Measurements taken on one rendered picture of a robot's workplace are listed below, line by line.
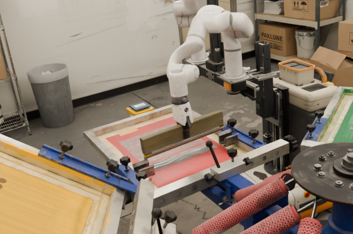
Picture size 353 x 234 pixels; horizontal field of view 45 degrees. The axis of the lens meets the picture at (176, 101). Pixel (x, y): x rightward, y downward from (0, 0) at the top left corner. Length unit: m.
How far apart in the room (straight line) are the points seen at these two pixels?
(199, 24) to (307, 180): 1.02
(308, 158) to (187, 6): 1.58
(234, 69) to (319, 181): 1.34
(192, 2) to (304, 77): 0.89
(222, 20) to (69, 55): 3.68
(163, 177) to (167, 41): 4.23
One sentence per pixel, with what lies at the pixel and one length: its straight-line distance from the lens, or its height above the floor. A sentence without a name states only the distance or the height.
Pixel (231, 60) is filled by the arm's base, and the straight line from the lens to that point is 2.33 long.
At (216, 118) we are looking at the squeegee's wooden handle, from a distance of 1.92.
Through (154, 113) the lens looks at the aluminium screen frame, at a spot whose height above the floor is 0.99.
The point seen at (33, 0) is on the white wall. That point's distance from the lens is 5.26.
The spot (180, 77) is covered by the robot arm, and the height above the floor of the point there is 1.36.
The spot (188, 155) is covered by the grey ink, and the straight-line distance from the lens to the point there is 1.96.
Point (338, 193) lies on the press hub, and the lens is 1.06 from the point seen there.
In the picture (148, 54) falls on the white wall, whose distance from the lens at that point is 5.83.
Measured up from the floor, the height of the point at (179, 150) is 0.95.
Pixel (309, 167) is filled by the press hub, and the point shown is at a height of 1.31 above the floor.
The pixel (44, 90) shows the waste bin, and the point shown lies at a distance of 4.91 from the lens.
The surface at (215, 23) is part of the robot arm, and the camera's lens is 1.89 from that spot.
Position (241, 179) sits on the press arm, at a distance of 1.61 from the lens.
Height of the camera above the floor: 1.90
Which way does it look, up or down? 21 degrees down
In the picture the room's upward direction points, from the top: 7 degrees counter-clockwise
